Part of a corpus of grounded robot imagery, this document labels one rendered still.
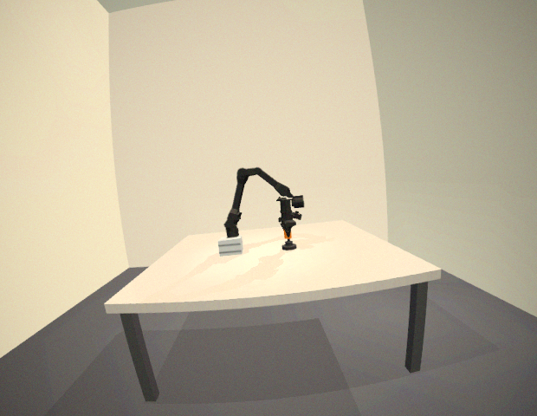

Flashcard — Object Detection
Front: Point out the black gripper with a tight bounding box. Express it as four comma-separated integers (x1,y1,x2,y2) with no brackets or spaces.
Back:
278,209,296,237

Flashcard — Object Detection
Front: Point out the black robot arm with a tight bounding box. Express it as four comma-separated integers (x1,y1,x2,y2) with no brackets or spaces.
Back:
223,167,305,238

